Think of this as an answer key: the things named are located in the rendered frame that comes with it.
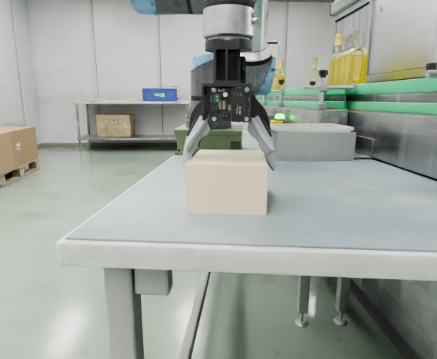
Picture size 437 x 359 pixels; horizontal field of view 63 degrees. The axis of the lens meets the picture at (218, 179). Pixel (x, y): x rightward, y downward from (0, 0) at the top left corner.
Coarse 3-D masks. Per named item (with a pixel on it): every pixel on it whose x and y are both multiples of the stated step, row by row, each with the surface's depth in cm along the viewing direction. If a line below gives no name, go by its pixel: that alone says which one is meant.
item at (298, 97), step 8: (296, 88) 152; (256, 96) 256; (272, 96) 204; (288, 96) 167; (296, 96) 154; (304, 96) 142; (312, 96) 132; (272, 104) 202; (288, 104) 166; (296, 104) 152; (304, 104) 141; (312, 104) 131
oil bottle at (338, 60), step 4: (340, 52) 134; (336, 56) 137; (340, 56) 133; (336, 60) 137; (340, 60) 133; (336, 64) 137; (340, 64) 133; (336, 68) 137; (340, 68) 134; (336, 72) 137; (340, 72) 134; (336, 76) 137; (336, 80) 137; (336, 84) 137; (332, 108) 141
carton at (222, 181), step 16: (192, 160) 56; (208, 160) 56; (224, 160) 56; (240, 160) 56; (256, 160) 56; (192, 176) 53; (208, 176) 53; (224, 176) 53; (240, 176) 52; (256, 176) 52; (192, 192) 54; (208, 192) 53; (224, 192) 53; (240, 192) 53; (256, 192) 53; (192, 208) 54; (208, 208) 54; (224, 208) 54; (240, 208) 53; (256, 208) 53
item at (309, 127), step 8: (272, 128) 105; (280, 128) 99; (288, 128) 98; (296, 128) 99; (304, 128) 99; (312, 128) 99; (320, 128) 99; (328, 128) 99; (336, 128) 99; (344, 128) 99; (352, 128) 100
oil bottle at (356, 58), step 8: (352, 48) 122; (360, 48) 121; (352, 56) 122; (360, 56) 122; (352, 64) 122; (360, 64) 122; (352, 72) 123; (360, 72) 123; (344, 80) 128; (352, 80) 123; (360, 80) 123
